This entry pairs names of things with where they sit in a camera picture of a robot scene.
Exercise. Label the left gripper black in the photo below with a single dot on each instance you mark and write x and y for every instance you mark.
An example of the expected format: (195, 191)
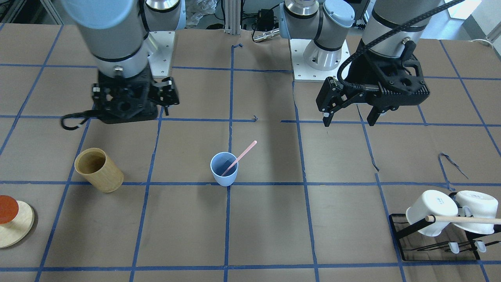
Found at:
(357, 72)

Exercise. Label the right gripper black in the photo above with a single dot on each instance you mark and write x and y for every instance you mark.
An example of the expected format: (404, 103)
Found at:
(167, 92)

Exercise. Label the pink chopstick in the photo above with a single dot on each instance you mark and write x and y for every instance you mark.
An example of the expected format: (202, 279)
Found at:
(240, 157)

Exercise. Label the light blue plastic cup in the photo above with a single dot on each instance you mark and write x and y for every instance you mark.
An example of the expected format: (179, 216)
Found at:
(220, 164)

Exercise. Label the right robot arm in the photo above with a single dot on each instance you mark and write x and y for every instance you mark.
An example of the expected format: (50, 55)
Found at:
(118, 34)

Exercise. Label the bamboo chopstick holder cup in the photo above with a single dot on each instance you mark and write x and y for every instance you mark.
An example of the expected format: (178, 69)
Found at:
(99, 170)

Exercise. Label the white mug near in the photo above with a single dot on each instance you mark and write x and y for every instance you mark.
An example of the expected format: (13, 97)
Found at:
(431, 202)

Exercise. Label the white mug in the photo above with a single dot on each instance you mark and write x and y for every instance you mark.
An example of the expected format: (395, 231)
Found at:
(431, 202)
(477, 204)

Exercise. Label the white mug far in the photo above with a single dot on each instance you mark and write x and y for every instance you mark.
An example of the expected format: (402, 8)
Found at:
(477, 204)

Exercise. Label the wooden mug tree stand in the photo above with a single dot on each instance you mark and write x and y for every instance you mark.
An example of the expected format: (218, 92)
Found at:
(16, 229)

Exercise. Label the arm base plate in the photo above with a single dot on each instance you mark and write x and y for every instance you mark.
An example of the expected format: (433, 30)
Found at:
(160, 46)
(301, 66)

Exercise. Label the aluminium frame post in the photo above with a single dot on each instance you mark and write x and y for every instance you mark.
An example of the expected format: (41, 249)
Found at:
(233, 14)

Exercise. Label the wooden dowel rack handle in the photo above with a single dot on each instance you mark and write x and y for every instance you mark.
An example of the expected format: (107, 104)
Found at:
(476, 220)

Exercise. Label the black wire mug rack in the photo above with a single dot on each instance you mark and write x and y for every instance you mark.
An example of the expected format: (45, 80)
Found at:
(438, 241)

